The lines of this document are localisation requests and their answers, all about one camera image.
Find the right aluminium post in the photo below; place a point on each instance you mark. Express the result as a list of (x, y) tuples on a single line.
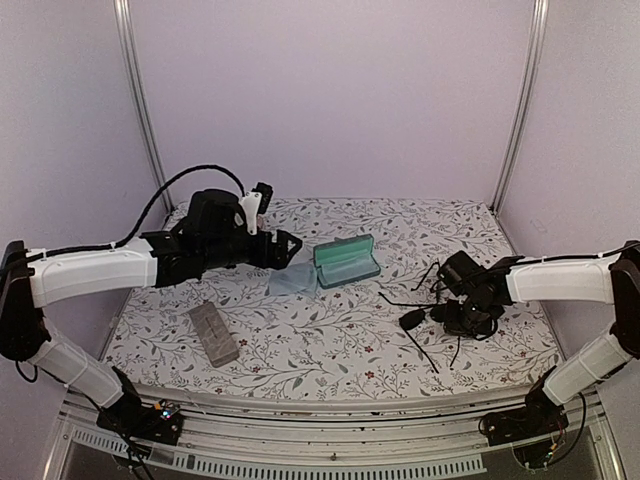
[(533, 57)]

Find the blue-grey glasses case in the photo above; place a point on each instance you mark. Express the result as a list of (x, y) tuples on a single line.
[(345, 261)]

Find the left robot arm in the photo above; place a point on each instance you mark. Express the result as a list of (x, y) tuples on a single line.
[(220, 230)]

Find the black aviator sunglasses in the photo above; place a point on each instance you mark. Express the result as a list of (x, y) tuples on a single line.
[(408, 322)]

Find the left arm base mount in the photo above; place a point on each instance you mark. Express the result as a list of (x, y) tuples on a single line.
[(160, 423)]

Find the left aluminium post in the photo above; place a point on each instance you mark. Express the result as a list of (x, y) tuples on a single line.
[(124, 25)]

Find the aluminium post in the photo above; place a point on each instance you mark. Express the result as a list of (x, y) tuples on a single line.
[(124, 25), (533, 57)]

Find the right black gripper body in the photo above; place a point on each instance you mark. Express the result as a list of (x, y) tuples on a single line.
[(471, 320)]

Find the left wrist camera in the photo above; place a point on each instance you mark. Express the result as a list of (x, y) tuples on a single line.
[(255, 203)]

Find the beige-grey glasses case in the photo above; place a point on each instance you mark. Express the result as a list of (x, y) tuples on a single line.
[(216, 339)]

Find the front aluminium rail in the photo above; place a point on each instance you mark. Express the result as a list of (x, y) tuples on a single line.
[(227, 437)]

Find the crumpled light blue cloth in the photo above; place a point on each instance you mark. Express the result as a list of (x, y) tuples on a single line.
[(299, 278)]

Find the thin black-framed glasses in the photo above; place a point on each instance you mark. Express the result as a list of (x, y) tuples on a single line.
[(425, 306)]

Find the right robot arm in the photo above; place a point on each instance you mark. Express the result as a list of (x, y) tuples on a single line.
[(481, 295)]

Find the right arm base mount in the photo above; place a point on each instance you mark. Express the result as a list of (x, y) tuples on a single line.
[(538, 416)]

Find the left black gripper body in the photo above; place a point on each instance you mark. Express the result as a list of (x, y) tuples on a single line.
[(262, 257)]

